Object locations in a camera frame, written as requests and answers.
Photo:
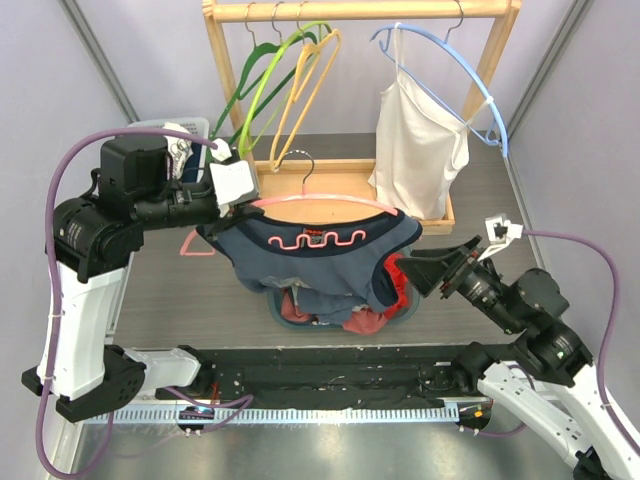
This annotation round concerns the maroon graphic tank top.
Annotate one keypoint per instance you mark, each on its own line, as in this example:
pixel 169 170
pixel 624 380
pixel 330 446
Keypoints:
pixel 364 321

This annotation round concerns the wooden clothes rack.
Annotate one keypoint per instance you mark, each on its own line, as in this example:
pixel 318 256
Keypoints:
pixel 504 14

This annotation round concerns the white plastic basket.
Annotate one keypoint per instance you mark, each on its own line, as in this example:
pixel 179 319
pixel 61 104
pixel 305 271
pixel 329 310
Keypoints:
pixel 194 125

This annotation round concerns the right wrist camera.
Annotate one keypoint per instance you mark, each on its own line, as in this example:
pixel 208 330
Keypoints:
pixel 501 232

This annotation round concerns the navy tank top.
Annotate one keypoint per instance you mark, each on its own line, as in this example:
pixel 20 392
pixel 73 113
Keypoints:
pixel 343 263

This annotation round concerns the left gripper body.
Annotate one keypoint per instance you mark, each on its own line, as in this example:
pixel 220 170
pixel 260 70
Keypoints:
pixel 186 205

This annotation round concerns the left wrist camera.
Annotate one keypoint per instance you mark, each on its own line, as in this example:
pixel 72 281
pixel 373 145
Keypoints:
pixel 235 181

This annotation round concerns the white tank top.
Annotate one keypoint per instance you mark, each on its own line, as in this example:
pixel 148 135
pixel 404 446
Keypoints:
pixel 420 146

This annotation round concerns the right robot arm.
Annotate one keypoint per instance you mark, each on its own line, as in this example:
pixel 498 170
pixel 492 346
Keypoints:
pixel 547 376

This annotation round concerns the light blue hanger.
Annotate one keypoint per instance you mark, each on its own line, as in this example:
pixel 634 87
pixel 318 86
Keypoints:
pixel 440 71

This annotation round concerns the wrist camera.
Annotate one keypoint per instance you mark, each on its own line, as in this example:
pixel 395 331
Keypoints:
pixel 501 232
pixel 235 181

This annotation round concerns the green plastic hanger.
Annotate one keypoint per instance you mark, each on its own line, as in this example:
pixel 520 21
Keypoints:
pixel 236 89

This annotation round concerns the navy folded shirt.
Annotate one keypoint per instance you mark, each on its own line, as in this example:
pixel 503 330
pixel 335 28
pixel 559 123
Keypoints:
pixel 193 168

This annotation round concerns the pink hanger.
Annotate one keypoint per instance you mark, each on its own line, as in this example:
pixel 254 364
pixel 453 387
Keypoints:
pixel 318 192

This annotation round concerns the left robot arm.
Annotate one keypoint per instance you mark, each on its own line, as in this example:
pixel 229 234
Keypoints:
pixel 106 193

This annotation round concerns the teal plastic tub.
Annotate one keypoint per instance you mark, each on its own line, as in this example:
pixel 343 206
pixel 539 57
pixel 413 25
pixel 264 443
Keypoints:
pixel 274 300

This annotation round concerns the grey tank top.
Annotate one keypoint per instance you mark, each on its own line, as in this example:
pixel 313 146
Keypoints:
pixel 294 285

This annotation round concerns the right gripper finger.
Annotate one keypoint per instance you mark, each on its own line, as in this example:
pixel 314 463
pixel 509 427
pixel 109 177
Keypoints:
pixel 448 255
pixel 428 275

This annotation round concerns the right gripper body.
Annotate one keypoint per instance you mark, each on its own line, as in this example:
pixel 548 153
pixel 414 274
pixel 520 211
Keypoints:
pixel 451 272

